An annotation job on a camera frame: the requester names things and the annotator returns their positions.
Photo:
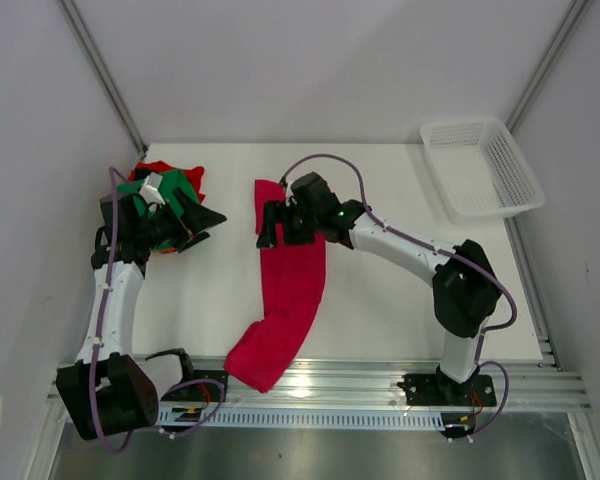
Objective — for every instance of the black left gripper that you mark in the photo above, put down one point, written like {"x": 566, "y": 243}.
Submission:
{"x": 196, "y": 218}

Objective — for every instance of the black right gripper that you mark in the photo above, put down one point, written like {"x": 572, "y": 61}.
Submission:
{"x": 284, "y": 220}

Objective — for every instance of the crimson t shirt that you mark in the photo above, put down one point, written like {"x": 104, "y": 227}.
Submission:
{"x": 293, "y": 279}

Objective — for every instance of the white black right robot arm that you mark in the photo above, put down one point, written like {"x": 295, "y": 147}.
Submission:
{"x": 460, "y": 276}

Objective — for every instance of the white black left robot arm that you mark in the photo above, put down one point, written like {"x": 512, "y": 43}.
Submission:
{"x": 106, "y": 392}

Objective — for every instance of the red folded t shirt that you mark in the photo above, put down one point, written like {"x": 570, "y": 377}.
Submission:
{"x": 193, "y": 176}

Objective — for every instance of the green folded t shirt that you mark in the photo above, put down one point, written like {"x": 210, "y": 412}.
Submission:
{"x": 171, "y": 180}

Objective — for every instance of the white plastic basket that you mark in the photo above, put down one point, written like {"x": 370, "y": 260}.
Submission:
{"x": 479, "y": 170}

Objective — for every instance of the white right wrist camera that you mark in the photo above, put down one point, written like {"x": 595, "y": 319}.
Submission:
{"x": 286, "y": 188}

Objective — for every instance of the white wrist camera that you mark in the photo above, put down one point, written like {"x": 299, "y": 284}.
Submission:
{"x": 286, "y": 188}
{"x": 149, "y": 189}

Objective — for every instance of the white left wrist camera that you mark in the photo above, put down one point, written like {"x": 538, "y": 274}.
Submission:
{"x": 149, "y": 189}

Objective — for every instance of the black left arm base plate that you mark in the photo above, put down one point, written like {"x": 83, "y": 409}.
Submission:
{"x": 202, "y": 386}

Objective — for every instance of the white slotted cable duct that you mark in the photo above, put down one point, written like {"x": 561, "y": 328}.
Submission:
{"x": 300, "y": 418}

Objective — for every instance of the left aluminium corner post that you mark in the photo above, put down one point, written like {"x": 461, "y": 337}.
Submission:
{"x": 97, "y": 63}

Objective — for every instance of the aluminium corner post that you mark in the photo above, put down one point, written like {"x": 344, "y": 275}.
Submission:
{"x": 97, "y": 63}
{"x": 548, "y": 60}

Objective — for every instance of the right aluminium corner post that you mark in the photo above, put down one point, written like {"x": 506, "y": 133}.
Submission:
{"x": 548, "y": 60}

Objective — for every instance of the aluminium front rail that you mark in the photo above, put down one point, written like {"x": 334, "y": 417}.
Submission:
{"x": 331, "y": 384}

